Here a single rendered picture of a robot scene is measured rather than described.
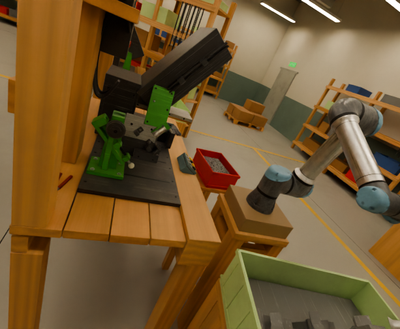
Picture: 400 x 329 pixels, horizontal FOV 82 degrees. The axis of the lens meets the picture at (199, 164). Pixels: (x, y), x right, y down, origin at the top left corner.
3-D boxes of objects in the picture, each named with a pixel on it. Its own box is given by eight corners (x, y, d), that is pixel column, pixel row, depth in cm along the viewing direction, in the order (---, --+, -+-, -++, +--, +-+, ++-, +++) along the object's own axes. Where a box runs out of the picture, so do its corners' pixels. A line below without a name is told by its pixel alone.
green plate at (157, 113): (162, 127, 134) (172, 91, 130) (164, 129, 126) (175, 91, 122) (142, 122, 129) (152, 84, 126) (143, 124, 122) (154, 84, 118)
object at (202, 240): (169, 130, 222) (173, 116, 216) (207, 267, 97) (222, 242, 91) (154, 126, 217) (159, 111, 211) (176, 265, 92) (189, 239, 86)
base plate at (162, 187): (160, 121, 195) (161, 119, 194) (179, 207, 103) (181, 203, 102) (108, 106, 179) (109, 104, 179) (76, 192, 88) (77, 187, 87)
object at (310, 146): (369, 211, 474) (457, 112, 383) (289, 146, 724) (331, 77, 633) (385, 214, 495) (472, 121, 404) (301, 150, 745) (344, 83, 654)
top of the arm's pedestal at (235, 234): (261, 207, 146) (264, 202, 145) (285, 247, 119) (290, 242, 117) (216, 197, 136) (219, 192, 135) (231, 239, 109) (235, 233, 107)
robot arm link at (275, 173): (254, 181, 121) (266, 159, 116) (274, 186, 126) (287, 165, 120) (263, 195, 111) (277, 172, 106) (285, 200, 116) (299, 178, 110)
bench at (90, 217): (147, 191, 253) (173, 118, 216) (156, 353, 128) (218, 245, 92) (78, 179, 227) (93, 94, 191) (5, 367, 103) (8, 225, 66)
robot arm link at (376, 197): (336, 83, 88) (393, 203, 61) (355, 93, 91) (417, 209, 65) (312, 104, 97) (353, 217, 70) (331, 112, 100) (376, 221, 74)
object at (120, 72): (129, 123, 160) (141, 74, 146) (127, 141, 135) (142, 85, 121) (101, 115, 154) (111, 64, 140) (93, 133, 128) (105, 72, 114)
